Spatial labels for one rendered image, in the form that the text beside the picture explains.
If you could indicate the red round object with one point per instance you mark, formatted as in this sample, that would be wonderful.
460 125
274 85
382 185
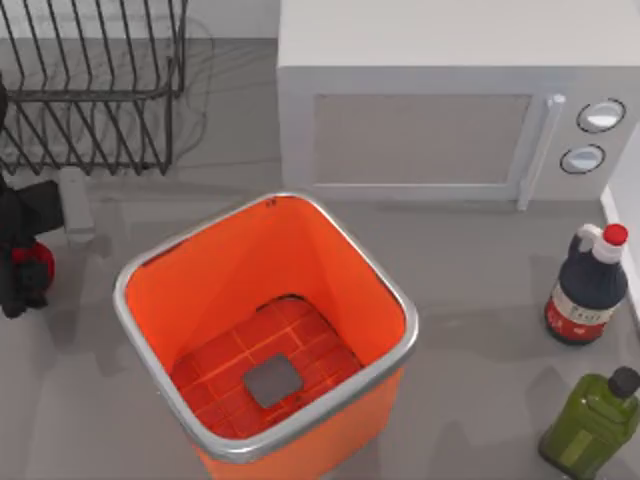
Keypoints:
45 257

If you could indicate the pale grey rounded box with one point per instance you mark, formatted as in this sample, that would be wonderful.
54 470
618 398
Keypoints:
77 205

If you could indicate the orange bin with metal rim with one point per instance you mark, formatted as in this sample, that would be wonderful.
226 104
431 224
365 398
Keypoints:
230 270

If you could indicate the grey square pad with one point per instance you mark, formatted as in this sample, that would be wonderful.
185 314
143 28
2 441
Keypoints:
272 381

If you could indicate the microwave oven door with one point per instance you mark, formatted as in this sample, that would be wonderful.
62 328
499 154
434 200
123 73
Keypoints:
420 140

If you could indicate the pale microwave oven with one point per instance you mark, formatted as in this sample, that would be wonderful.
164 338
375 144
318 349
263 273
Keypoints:
450 45

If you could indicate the small microwave knob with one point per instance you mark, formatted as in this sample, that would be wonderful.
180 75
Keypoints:
582 159

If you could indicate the dark bottle with red cap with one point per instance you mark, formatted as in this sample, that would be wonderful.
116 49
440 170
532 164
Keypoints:
590 285

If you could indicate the green bottle with black cap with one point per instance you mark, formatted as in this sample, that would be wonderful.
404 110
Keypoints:
590 425

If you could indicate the large microwave knob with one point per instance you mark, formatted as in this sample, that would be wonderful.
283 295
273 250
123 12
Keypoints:
600 116

